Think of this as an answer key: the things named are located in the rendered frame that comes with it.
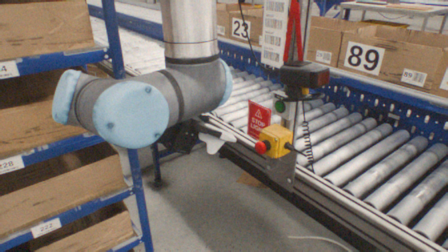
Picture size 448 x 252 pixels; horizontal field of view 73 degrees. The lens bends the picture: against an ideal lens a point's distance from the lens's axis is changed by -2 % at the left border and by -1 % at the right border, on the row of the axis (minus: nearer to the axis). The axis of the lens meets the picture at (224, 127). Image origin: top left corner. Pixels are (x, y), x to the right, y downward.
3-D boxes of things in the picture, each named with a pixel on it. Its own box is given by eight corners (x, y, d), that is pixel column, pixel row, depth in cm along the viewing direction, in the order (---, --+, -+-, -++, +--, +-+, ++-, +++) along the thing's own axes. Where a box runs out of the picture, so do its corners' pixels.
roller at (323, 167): (299, 179, 97) (301, 166, 95) (381, 131, 126) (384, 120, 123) (312, 187, 94) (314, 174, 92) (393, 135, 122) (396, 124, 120)
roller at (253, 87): (191, 114, 142) (187, 103, 141) (270, 89, 170) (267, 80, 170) (196, 113, 138) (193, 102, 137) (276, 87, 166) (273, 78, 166)
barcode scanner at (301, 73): (314, 111, 73) (315, 68, 69) (277, 102, 82) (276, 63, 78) (331, 105, 77) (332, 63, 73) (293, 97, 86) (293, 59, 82)
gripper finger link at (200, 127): (216, 135, 70) (181, 120, 67) (219, 127, 70) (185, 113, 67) (220, 142, 66) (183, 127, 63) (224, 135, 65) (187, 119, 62)
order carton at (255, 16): (228, 40, 194) (228, 11, 186) (261, 34, 210) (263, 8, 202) (273, 52, 167) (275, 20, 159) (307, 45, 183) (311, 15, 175)
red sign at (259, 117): (247, 134, 105) (248, 99, 99) (248, 133, 106) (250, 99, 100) (281, 154, 94) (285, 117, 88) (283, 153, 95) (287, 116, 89)
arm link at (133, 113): (177, 71, 43) (135, 69, 52) (97, 92, 36) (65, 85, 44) (188, 133, 46) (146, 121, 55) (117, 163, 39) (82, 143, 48)
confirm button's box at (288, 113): (270, 113, 90) (271, 91, 87) (277, 111, 92) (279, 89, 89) (287, 121, 86) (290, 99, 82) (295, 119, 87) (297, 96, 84)
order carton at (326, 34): (273, 52, 167) (275, 20, 159) (307, 45, 183) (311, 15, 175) (335, 69, 140) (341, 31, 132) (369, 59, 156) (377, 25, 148)
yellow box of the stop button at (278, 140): (254, 151, 93) (255, 131, 89) (274, 142, 97) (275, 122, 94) (291, 174, 83) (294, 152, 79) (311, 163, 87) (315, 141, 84)
